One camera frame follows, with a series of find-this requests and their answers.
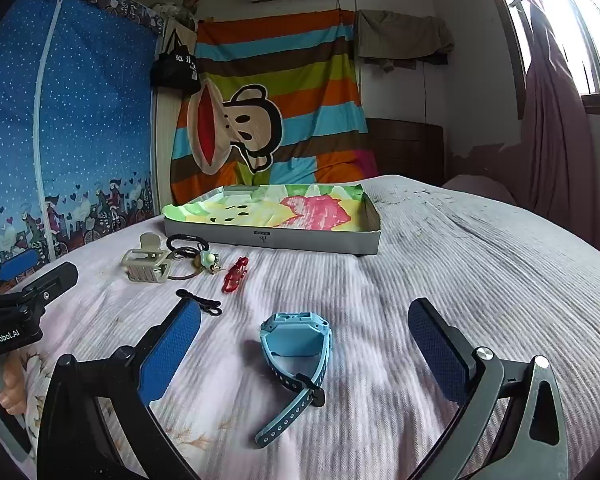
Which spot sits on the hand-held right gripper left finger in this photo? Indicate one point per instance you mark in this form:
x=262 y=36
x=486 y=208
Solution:
x=172 y=345

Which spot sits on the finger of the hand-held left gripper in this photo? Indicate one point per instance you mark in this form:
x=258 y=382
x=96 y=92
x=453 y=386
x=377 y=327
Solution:
x=19 y=262
x=50 y=282

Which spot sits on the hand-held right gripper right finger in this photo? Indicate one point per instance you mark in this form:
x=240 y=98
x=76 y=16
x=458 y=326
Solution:
x=435 y=350

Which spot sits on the beige hair claw clip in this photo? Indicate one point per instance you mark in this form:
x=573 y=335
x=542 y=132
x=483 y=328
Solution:
x=142 y=260

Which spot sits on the red hair clip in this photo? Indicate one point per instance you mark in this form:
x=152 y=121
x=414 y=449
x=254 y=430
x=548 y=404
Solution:
x=235 y=275

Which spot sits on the light blue smartwatch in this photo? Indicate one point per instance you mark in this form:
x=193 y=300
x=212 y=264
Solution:
x=290 y=332

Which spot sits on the grey box with colourful lining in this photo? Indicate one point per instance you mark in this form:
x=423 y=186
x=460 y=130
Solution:
x=280 y=210

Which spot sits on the person's left hand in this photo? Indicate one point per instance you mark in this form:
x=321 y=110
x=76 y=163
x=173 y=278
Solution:
x=11 y=385

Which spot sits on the small black hair clip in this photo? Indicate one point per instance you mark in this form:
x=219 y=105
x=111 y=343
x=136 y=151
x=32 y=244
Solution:
x=197 y=302

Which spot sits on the blue dotted fabric wardrobe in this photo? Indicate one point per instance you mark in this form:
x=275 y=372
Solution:
x=90 y=120

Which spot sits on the pink pillow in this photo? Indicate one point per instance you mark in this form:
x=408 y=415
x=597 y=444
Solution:
x=475 y=190

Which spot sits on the dark wooden headboard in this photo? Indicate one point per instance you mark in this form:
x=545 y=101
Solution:
x=405 y=150

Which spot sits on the maroon curtain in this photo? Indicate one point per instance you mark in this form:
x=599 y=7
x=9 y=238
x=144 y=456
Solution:
x=555 y=135

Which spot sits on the black tote bag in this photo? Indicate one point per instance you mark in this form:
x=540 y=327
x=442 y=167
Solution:
x=172 y=67

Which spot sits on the striped cartoon monkey blanket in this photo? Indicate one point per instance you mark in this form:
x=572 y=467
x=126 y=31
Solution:
x=305 y=60

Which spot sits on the hanging khaki clothes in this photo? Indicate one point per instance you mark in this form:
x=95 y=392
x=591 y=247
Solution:
x=400 y=35

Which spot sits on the window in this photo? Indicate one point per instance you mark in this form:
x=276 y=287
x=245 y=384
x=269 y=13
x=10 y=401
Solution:
x=580 y=25

